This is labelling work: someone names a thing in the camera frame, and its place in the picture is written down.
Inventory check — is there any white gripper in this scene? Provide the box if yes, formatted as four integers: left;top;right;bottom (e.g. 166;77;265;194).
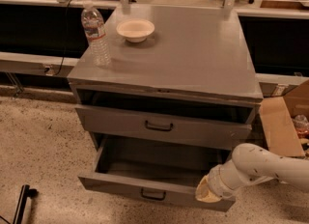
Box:
195;163;239;203

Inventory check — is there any grey drawer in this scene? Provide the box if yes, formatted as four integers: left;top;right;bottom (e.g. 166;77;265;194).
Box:
75;104;252;150
79;135;236;211

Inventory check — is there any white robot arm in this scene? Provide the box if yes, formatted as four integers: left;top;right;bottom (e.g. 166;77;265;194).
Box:
195;143;309;203

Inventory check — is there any grey top drawer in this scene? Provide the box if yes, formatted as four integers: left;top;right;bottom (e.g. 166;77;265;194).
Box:
75;104;252;150

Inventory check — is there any grey drawer cabinet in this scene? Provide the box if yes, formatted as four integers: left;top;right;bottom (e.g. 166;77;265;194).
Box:
66;3;264;171

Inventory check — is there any cardboard box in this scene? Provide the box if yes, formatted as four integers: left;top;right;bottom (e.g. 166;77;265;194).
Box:
259;81;309;157

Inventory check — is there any plastic bottle in box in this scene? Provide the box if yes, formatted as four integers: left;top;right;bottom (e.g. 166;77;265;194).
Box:
293;115;309;138

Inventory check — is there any white bowl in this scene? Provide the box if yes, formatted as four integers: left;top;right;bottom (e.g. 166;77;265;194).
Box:
116;18;155;42

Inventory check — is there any black stand foot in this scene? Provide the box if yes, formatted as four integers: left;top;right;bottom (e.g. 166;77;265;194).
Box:
13;184;38;224

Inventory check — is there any clear plastic water bottle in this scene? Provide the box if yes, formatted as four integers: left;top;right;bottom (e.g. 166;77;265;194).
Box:
81;1;111;68

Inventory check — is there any black cable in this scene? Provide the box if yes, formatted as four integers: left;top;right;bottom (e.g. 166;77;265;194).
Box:
52;0;83;77

